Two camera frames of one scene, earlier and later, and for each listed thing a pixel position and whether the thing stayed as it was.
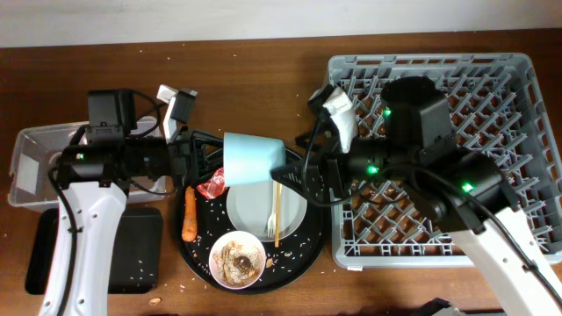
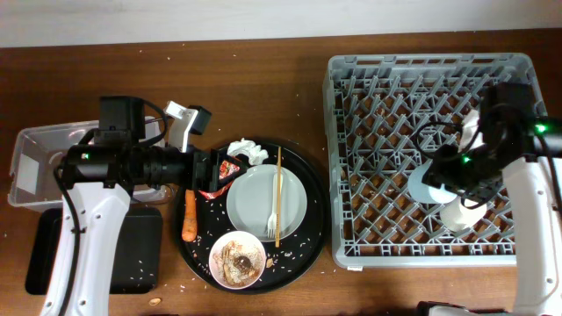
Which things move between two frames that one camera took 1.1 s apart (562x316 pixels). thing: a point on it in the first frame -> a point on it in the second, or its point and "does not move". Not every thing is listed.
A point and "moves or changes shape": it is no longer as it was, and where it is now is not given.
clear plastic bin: x=31 y=185 does not move
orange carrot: x=190 y=225 does not move
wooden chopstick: x=277 y=212 does not move
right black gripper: x=317 y=164 -> x=442 y=169
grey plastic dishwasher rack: x=497 y=110 does not move
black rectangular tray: x=137 y=258 does not move
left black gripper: x=183 y=153 -> x=212 y=165
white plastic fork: x=272 y=219 does not move
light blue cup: x=251 y=159 moves or changes shape
